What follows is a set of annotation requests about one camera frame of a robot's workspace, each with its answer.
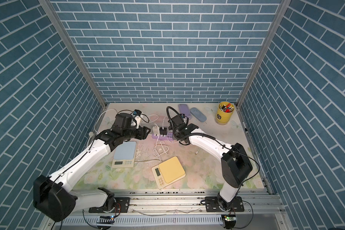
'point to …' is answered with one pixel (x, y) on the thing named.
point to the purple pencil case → (184, 109)
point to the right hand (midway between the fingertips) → (179, 133)
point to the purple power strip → (168, 136)
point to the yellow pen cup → (224, 110)
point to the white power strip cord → (91, 134)
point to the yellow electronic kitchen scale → (168, 171)
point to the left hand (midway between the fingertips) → (149, 129)
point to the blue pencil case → (198, 114)
